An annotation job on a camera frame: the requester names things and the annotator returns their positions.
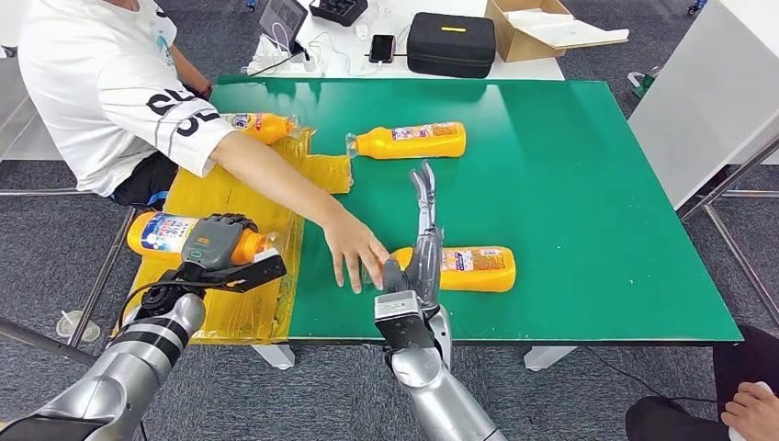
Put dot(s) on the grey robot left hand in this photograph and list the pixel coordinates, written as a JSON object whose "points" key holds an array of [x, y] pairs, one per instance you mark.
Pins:
{"points": [[213, 240]]}

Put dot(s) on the person's right hand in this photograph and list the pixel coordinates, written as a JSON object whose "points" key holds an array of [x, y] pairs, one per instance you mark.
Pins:
{"points": [[353, 243]]}

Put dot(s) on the person's hand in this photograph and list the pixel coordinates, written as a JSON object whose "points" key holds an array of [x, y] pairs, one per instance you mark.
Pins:
{"points": [[754, 414]]}

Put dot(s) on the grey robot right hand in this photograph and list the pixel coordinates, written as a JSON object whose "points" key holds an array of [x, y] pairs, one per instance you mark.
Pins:
{"points": [[426, 268]]}

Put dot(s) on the orange detergent bottle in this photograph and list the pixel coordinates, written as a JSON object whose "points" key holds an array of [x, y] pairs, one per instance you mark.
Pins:
{"points": [[414, 146], [268, 128], [158, 234], [481, 280]]}

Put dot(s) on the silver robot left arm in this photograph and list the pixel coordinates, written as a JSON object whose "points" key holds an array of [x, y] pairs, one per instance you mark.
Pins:
{"points": [[121, 371]]}

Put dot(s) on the person's left forearm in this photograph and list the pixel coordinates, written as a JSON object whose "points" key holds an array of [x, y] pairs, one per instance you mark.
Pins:
{"points": [[185, 70]]}

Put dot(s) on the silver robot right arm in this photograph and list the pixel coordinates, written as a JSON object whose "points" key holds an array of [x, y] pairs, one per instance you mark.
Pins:
{"points": [[438, 402]]}

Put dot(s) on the person's right forearm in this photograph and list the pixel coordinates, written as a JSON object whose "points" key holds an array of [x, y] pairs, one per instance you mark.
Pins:
{"points": [[274, 176]]}

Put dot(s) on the yellow taped cardboard mat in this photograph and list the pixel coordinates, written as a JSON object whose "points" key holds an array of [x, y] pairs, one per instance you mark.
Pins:
{"points": [[261, 310]]}

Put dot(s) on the person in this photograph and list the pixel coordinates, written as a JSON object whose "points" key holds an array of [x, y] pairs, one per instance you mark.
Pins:
{"points": [[669, 426], [91, 91]]}

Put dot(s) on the white table foot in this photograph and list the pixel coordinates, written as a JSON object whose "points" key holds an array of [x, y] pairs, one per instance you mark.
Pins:
{"points": [[274, 358], [548, 359]]}

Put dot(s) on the clear plastic cup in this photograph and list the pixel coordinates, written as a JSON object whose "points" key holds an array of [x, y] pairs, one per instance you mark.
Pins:
{"points": [[64, 327]]}

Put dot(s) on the green table board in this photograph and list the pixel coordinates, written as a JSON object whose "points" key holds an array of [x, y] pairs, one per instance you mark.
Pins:
{"points": [[578, 182]]}

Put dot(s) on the white power strip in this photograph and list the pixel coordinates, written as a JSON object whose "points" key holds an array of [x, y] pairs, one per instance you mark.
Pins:
{"points": [[268, 58]]}

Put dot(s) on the black smartphone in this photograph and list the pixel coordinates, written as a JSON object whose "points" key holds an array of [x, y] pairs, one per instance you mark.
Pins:
{"points": [[382, 48]]}

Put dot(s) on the small white charger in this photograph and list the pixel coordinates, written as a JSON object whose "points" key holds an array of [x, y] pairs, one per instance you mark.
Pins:
{"points": [[362, 31]]}

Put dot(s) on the black zip case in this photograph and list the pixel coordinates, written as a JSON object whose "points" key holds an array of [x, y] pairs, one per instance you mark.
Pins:
{"points": [[450, 48]]}

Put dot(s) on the grey metal table legs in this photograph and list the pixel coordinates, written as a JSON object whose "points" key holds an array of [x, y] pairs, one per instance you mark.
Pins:
{"points": [[754, 195]]}

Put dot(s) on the grey tablet on stand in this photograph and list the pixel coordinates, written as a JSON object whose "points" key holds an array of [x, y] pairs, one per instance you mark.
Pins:
{"points": [[283, 18]]}

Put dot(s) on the black plastic tray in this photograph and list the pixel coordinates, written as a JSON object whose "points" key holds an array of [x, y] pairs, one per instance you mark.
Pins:
{"points": [[338, 11]]}

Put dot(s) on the brown cardboard box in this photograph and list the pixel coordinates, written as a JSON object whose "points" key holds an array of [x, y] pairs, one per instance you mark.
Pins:
{"points": [[517, 45]]}

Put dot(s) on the white foam sheet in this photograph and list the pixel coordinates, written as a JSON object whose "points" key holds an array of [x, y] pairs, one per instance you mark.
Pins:
{"points": [[566, 33]]}

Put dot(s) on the green and white bag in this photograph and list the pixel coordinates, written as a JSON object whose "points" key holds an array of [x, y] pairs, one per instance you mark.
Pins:
{"points": [[645, 85]]}

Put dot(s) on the white side table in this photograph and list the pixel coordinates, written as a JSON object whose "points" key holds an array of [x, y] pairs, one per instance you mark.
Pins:
{"points": [[700, 109]]}

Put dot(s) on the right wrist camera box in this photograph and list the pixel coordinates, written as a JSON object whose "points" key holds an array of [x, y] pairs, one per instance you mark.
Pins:
{"points": [[398, 304]]}

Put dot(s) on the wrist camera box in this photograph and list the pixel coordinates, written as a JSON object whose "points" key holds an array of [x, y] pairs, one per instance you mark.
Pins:
{"points": [[398, 304], [243, 277]]}

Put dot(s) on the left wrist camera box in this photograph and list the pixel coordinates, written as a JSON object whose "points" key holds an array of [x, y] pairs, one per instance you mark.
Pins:
{"points": [[243, 277]]}

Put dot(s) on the grey metal chair frame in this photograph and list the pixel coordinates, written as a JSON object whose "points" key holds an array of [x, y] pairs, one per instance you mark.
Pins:
{"points": [[36, 338]]}

